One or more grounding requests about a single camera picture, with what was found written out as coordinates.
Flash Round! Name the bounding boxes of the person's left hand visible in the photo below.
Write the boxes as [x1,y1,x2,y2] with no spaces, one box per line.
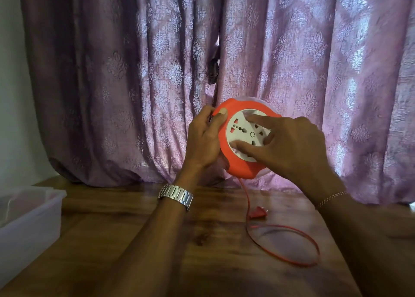
[182,105,230,176]

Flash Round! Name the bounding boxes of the person's right hand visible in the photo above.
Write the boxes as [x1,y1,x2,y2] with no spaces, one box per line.
[230,114,338,190]

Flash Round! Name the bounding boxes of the orange extension cord reel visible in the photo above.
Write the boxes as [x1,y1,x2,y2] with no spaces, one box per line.
[212,96,282,180]

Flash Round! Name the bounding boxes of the person's right forearm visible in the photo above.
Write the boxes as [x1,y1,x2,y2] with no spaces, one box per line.
[297,172,415,297]

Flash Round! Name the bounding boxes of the person's left forearm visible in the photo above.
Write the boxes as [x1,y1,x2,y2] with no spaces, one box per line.
[94,172,200,297]

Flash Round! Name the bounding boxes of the purple patterned curtain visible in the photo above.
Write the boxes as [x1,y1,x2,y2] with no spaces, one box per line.
[18,0,415,204]

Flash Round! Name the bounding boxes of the orange plug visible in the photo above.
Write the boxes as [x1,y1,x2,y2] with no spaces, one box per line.
[248,206,268,219]

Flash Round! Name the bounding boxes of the silver metal wristwatch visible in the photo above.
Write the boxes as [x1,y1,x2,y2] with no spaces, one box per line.
[158,184,194,210]

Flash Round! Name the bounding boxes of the translucent plastic storage box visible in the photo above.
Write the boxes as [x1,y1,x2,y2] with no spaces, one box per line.
[0,186,67,289]

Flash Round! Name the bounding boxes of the thin beaded bracelet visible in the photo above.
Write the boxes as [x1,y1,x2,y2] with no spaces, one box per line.
[315,191,348,210]

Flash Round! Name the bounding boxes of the orange power cord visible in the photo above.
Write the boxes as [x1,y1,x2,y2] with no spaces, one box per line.
[238,177,321,268]

